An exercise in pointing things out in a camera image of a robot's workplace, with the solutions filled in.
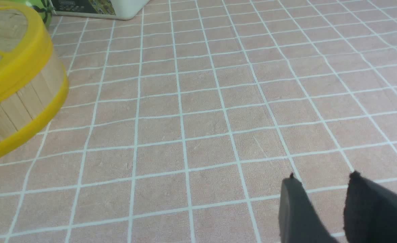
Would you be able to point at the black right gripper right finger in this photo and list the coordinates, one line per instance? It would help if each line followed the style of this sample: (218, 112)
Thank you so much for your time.
(370, 212)

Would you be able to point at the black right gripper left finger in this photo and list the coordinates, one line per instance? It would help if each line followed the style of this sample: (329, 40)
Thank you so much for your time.
(297, 218)

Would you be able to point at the yellow bamboo steamer basket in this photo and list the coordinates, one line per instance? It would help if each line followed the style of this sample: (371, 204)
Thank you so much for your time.
(33, 80)

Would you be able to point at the green lidded white storage box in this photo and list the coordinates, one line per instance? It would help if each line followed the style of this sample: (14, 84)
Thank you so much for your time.
(109, 9)

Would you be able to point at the green toy watermelon ball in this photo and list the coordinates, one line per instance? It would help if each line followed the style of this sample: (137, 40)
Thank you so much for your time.
(44, 9)

